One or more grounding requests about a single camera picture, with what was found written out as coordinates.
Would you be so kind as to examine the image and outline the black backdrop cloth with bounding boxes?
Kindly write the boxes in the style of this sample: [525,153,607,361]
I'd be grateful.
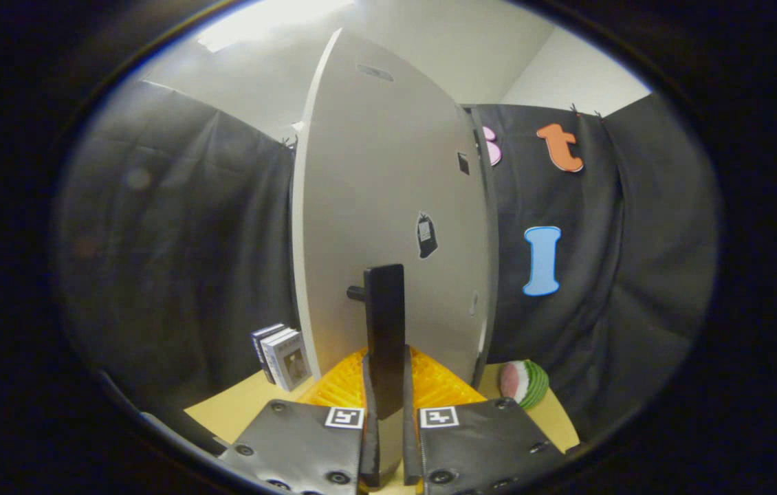
[55,79,719,441]

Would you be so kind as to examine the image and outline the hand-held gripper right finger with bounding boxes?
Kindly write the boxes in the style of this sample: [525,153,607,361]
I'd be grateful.
[402,346,568,495]

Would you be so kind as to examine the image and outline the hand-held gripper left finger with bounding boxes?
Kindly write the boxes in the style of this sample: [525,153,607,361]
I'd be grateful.
[220,347,381,495]

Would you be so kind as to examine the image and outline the ceiling light strip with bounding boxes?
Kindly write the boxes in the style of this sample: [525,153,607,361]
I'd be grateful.
[196,0,355,52]

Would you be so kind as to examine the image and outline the black door handle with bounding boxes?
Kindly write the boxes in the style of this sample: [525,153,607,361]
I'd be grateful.
[347,264,406,401]

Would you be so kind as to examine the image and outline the cream shoe cabinet door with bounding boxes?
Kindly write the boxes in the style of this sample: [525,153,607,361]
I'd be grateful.
[291,27,492,387]

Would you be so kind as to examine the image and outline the grey shoe cabinet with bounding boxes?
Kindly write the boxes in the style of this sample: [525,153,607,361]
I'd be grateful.
[461,103,501,386]

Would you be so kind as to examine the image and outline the watermelon slice toy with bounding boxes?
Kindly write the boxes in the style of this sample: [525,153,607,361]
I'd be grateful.
[500,360,549,410]

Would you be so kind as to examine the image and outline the stack of books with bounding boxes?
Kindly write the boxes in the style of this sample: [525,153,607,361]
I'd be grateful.
[251,323,312,393]

